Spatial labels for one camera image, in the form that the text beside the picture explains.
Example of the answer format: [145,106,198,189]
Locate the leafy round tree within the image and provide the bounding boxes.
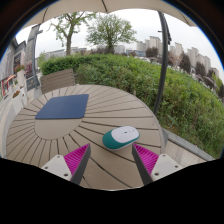
[85,13,138,55]

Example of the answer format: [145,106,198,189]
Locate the beige parasol canopy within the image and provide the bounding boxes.
[23,0,198,30]

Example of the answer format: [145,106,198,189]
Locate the grey signboard pillar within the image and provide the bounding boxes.
[24,24,44,91]

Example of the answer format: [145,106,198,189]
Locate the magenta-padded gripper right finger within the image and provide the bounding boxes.
[131,143,184,186]

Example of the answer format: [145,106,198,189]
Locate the green hedge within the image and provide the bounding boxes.
[39,53,224,160]

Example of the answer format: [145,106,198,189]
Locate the group of apartment buildings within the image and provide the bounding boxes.
[136,35,221,80]

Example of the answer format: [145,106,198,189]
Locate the dark curved parasol pole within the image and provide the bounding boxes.
[152,11,173,116]

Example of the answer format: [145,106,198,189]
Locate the white planter box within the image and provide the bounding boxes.
[14,64,27,88]
[11,88,23,101]

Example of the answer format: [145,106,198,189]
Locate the grey slatted chair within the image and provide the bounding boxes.
[39,68,77,95]

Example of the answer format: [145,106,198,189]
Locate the dark blue mouse pad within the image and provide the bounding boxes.
[34,93,90,121]

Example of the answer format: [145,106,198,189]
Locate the white and teal computer mouse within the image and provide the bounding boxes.
[101,125,141,151]

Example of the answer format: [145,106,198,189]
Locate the sparse tree with bare trunk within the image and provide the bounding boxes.
[49,11,96,57]

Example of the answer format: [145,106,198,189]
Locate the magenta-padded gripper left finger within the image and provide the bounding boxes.
[40,143,92,186]

